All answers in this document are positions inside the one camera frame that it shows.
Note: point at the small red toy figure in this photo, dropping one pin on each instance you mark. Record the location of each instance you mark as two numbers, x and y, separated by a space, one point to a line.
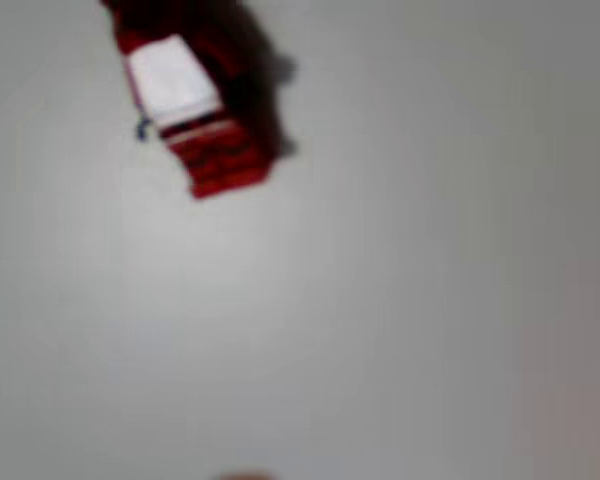
220 155

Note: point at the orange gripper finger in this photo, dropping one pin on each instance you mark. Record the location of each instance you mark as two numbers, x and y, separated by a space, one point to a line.
580 380

